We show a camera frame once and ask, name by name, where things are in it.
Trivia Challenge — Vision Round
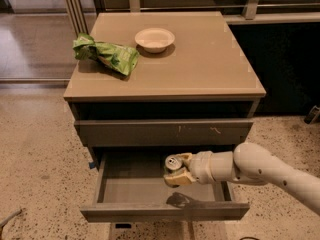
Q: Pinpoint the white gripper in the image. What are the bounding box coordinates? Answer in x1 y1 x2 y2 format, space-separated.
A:
164 151 235 187

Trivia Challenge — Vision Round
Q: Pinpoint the green soda can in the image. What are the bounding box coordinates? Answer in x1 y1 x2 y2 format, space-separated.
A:
165 155 183 172

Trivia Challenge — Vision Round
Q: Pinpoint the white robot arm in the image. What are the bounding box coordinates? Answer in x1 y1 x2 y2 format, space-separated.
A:
164 142 320 214

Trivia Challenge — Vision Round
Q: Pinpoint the open middle drawer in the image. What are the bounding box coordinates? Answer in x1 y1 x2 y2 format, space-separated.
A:
81 152 249 223

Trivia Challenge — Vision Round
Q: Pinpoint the closed grey top drawer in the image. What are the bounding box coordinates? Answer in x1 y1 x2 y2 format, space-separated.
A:
74 119 253 147

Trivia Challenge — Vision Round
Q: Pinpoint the grey drawer cabinet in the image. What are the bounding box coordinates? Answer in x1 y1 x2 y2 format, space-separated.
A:
64 12 265 240

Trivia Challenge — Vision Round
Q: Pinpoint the blue tape piece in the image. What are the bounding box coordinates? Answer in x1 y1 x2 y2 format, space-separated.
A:
88 162 96 169

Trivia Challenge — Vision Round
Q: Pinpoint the green chip bag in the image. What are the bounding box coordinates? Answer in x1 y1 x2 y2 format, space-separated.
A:
73 33 139 76

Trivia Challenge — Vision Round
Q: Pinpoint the white paper bowl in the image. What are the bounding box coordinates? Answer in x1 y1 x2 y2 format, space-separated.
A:
135 28 175 53

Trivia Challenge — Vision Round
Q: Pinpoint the dark object at right floor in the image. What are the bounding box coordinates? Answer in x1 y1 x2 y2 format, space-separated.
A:
304 106 320 124

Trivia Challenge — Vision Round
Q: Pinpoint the metal window frame rail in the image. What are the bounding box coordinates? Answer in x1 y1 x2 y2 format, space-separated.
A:
65 0 320 33

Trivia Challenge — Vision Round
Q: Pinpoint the grey cable on floor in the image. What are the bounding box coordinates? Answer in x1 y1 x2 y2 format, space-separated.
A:
0 208 24 228

